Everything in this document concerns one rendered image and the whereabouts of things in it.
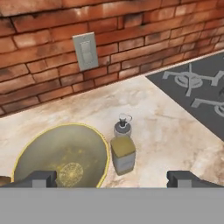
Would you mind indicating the grey bottle with clear stopper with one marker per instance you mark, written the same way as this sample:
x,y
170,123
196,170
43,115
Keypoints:
x,y
123,127

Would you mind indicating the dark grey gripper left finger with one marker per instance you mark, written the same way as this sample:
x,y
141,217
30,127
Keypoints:
x,y
40,178

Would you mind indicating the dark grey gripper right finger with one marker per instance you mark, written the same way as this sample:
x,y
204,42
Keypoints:
x,y
182,178

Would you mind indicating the yellow-rimmed olive mixing bowl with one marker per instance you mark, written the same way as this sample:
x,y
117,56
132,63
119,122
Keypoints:
x,y
62,153

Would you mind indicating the grey wall socket plate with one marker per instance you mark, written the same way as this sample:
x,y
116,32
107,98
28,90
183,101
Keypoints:
x,y
85,51

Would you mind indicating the brown round object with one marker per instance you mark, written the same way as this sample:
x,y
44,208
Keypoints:
x,y
4,180

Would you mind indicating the dark grey gas hob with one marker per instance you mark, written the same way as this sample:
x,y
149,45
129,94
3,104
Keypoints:
x,y
194,90

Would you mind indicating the yellow-lidded grey shaker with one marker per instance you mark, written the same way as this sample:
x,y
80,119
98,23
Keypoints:
x,y
123,154

